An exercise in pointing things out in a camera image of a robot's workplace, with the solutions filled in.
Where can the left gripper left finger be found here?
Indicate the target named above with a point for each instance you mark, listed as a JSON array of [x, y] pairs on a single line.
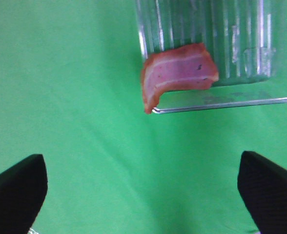
[[23, 188]]

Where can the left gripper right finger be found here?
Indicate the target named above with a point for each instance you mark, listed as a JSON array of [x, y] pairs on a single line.
[[262, 185]]

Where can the bacon strip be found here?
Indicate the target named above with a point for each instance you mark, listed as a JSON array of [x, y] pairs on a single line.
[[189, 67]]

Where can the green tablecloth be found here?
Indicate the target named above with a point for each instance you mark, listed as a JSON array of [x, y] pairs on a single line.
[[70, 90]]

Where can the left clear plastic tray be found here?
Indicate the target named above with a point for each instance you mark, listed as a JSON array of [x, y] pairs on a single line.
[[247, 40]]

